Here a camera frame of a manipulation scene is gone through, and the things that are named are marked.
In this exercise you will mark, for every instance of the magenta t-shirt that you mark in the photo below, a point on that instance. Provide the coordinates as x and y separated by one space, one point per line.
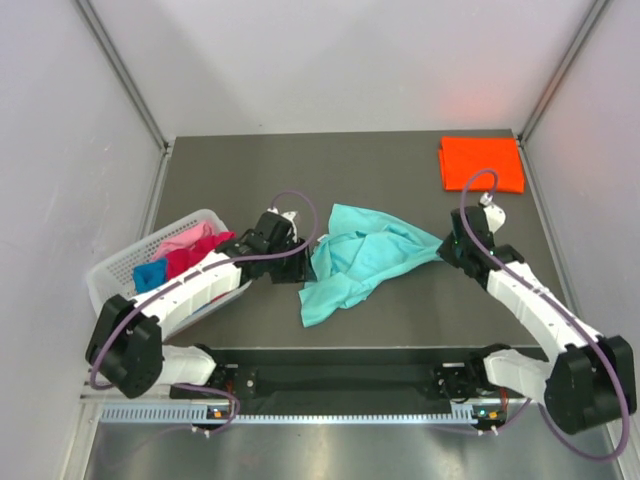
181 260

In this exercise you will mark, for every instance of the pink t-shirt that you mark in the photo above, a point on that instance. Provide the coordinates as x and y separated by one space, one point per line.
185 239

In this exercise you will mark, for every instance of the teal t-shirt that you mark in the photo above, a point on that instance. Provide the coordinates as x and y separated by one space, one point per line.
362 249

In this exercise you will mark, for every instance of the white plastic laundry basket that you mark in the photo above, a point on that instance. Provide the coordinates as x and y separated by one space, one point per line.
114 274

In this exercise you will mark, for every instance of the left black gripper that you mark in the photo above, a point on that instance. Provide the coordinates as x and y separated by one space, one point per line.
301 270

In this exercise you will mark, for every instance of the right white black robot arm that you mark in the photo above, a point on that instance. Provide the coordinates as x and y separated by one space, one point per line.
586 379

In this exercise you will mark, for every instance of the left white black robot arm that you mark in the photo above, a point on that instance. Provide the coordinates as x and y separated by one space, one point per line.
128 349

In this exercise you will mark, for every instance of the left aluminium corner post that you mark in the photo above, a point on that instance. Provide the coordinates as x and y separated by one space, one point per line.
99 32

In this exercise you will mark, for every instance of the right aluminium corner post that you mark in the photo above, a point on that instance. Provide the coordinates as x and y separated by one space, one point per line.
595 13

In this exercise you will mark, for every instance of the aluminium corner post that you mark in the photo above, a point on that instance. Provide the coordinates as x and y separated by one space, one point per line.
99 32
595 13

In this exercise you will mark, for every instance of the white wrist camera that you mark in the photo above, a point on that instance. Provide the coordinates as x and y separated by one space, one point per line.
290 216
495 215

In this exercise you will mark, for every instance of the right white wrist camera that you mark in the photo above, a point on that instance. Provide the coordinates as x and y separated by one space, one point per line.
495 215

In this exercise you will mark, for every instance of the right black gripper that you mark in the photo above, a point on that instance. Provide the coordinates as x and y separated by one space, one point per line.
445 251

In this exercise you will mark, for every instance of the blue t-shirt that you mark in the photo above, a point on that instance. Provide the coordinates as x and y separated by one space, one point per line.
149 276

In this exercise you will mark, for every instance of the slotted grey cable duct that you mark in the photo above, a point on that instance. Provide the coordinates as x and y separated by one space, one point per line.
205 414

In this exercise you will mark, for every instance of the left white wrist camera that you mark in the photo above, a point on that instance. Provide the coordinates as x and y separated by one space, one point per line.
290 216

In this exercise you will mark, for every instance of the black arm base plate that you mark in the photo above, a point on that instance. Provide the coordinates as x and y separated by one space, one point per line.
450 373

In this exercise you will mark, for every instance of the folded orange t-shirt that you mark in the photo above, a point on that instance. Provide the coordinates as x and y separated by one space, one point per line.
462 157

